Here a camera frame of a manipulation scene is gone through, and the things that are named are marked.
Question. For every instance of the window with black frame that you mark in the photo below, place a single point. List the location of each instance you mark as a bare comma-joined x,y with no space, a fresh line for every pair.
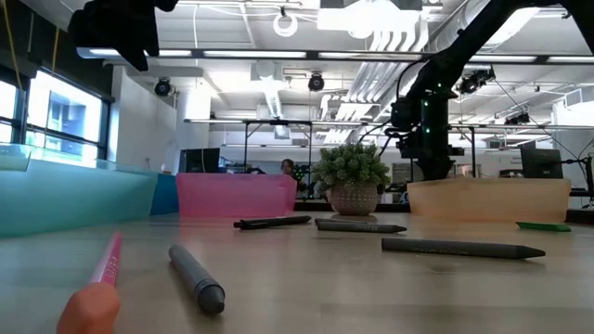
65,116

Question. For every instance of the black beam with light strips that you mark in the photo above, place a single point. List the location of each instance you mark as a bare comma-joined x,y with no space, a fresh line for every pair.
313,55

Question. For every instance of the blue plastic bin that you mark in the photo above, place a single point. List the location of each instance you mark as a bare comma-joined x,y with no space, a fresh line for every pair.
164,195

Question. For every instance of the dark grey marker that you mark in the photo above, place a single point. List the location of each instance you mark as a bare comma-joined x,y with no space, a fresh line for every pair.
357,227

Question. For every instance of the black aluminium table frame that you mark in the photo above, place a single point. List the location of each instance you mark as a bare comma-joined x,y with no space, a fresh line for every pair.
394,207

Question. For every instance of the pink plastic bin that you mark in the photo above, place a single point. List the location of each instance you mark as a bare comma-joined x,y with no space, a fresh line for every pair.
232,195

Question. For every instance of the green eraser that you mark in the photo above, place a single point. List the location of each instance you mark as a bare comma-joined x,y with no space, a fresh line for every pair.
543,226

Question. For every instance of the thick black pen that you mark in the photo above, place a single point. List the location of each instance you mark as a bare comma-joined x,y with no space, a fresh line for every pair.
271,222

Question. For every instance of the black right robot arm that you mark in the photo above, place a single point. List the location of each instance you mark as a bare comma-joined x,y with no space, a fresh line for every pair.
473,42

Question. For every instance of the silver ventilation duct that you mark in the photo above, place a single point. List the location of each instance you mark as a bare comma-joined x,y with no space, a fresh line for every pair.
515,28

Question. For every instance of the coral pencil with orange eraser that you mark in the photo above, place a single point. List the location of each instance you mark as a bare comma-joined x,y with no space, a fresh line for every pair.
90,311

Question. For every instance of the green potted plant white pot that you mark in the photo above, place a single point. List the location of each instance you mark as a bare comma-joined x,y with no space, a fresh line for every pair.
350,171

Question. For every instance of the teal plastic bin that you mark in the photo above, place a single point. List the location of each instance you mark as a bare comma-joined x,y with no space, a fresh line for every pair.
69,199

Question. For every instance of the person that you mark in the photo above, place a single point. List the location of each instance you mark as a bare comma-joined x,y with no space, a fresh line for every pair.
287,166

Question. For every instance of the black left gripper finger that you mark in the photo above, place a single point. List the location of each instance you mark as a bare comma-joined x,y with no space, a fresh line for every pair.
138,59

